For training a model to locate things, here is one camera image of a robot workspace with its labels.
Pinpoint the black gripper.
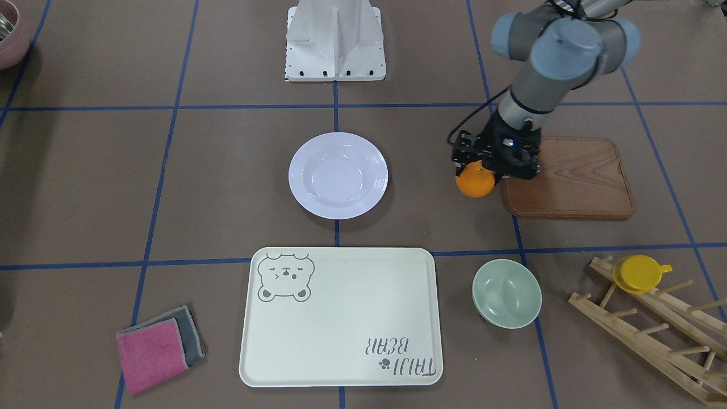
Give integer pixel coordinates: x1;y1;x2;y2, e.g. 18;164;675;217
452;113;542;181

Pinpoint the orange fruit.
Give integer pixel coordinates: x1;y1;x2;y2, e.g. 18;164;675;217
455;161;496;198

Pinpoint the white round plate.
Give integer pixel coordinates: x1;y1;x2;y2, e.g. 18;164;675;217
288;132;390;220

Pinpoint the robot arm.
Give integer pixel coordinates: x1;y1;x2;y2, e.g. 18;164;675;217
447;1;641;181

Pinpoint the cream bear tray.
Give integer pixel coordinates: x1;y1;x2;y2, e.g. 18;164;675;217
239;248;444;387

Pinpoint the wooden cutting board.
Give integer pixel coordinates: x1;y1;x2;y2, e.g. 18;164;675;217
501;137;636;220

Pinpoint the green bowl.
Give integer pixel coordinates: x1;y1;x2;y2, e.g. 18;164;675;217
471;259;542;329

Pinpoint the yellow mug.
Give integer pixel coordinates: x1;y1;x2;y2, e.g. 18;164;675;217
612;254;672;294

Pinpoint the wooden drying rack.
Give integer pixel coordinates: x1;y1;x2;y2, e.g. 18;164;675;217
568;256;726;408

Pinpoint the grey cloth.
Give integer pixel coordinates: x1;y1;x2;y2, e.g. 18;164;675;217
117;305;205;367

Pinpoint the pink cloth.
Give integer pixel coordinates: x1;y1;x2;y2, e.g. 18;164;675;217
116;319;189;394

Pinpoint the pink bowl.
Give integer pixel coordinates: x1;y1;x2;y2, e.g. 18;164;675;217
1;1;31;70

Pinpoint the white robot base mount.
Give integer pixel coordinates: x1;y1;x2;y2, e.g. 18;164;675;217
284;1;387;82

